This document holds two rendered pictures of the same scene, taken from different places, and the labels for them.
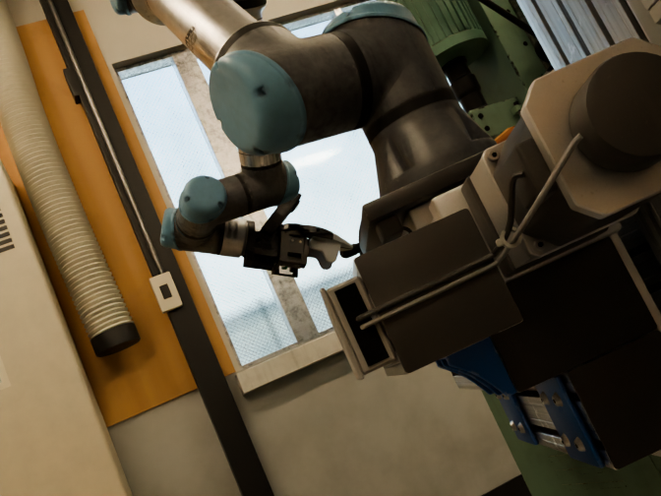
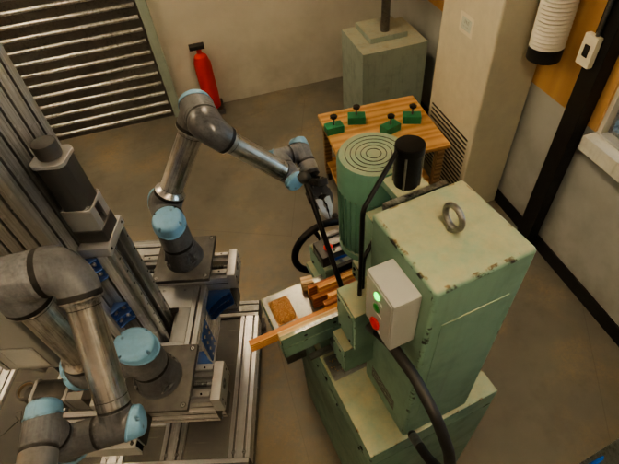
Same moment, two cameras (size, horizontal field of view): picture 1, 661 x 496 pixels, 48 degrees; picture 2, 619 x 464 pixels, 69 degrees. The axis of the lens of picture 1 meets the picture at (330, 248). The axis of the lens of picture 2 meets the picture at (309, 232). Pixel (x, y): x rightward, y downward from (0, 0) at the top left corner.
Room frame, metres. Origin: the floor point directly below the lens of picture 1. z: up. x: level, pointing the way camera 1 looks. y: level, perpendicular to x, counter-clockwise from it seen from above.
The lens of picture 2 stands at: (1.48, -1.25, 2.16)
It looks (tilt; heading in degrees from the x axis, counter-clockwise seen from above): 48 degrees down; 96
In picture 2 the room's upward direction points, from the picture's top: 6 degrees counter-clockwise
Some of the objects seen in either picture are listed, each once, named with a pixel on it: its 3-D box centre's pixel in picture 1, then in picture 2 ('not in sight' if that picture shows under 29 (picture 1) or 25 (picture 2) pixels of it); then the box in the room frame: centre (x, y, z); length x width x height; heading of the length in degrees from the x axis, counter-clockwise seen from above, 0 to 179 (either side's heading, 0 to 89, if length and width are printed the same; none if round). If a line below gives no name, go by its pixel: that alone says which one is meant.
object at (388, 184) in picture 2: not in sight; (407, 178); (1.62, -0.54, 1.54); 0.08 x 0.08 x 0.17; 26
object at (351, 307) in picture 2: not in sight; (359, 314); (1.52, -0.67, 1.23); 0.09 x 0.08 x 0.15; 116
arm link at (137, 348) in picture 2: not in sight; (138, 353); (0.87, -0.65, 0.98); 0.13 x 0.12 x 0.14; 17
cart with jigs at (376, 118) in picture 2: not in sight; (379, 156); (1.73, 1.06, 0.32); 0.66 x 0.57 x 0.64; 16
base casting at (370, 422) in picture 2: not in sight; (385, 349); (1.61, -0.53, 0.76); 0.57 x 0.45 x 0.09; 116
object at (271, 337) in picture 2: not in sight; (337, 308); (1.46, -0.47, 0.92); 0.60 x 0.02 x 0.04; 26
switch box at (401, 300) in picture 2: not in sight; (391, 306); (1.57, -0.76, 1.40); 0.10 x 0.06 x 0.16; 116
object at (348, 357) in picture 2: not in sight; (352, 345); (1.50, -0.65, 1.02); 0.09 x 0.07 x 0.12; 26
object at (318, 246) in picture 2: not in sight; (332, 245); (1.45, -0.25, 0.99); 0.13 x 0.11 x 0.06; 26
